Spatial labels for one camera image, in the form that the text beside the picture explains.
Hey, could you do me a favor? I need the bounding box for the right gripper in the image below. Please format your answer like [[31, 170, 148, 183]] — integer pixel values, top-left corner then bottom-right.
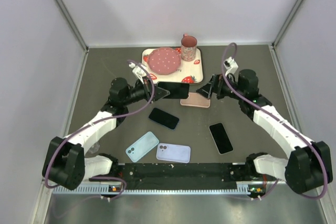
[[196, 72, 245, 101]]

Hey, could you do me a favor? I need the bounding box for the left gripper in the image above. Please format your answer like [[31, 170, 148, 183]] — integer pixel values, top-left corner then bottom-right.
[[122, 76, 170, 106]]

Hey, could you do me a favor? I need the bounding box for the pink phone case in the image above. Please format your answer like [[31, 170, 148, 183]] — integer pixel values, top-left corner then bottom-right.
[[180, 92, 211, 109]]

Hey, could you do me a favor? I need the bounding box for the green-edged black phone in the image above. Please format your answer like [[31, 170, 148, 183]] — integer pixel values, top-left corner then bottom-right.
[[156, 82, 190, 99]]

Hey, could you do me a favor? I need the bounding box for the blue-edged black phone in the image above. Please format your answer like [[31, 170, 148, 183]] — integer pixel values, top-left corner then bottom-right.
[[149, 108, 179, 130]]

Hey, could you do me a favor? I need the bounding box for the lavender phone case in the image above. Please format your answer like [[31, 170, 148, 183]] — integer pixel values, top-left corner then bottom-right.
[[156, 143, 191, 163]]

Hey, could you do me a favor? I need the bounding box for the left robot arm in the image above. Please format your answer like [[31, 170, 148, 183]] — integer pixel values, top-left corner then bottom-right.
[[42, 78, 170, 190]]

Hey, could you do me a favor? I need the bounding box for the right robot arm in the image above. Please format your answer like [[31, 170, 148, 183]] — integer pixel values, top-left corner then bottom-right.
[[196, 69, 333, 199]]

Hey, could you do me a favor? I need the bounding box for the silver-edged black phone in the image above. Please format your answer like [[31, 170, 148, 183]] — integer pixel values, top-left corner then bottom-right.
[[209, 123, 234, 155]]

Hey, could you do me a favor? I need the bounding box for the light blue phone case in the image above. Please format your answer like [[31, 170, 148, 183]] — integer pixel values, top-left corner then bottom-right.
[[125, 132, 159, 163]]

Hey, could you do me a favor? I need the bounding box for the strawberry print tray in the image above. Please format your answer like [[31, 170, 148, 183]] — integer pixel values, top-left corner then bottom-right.
[[141, 48, 203, 84]]

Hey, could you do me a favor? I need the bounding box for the pink polka dot plate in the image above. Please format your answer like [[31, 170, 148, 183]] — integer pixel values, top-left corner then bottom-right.
[[147, 47, 182, 76]]

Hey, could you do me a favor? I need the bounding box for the pink floral mug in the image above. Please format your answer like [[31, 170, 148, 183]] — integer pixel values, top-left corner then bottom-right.
[[181, 34, 197, 61]]

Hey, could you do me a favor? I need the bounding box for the clear glass cup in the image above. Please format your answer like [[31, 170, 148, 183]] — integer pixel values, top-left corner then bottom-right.
[[88, 142, 100, 154]]

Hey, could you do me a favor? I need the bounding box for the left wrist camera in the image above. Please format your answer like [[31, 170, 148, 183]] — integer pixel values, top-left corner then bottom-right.
[[128, 60, 147, 84]]

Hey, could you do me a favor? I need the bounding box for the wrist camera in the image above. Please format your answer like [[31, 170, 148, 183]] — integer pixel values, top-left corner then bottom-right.
[[128, 60, 147, 84], [223, 57, 238, 76]]

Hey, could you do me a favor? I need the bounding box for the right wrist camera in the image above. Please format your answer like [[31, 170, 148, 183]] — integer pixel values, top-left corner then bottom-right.
[[223, 57, 238, 76]]

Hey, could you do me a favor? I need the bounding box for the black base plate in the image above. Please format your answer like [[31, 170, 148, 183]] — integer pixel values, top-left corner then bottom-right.
[[113, 163, 251, 190]]

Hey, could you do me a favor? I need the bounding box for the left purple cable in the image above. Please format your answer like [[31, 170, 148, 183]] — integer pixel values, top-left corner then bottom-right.
[[43, 60, 155, 189]]

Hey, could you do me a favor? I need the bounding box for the purple cable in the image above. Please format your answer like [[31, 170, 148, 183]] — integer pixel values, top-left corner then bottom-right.
[[222, 42, 329, 199], [43, 60, 155, 189]]

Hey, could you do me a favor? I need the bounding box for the slotted cable duct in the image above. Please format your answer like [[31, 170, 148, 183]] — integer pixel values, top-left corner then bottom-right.
[[52, 182, 266, 196]]

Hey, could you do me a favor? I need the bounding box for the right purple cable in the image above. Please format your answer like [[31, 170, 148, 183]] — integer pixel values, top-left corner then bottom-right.
[[222, 42, 329, 199]]

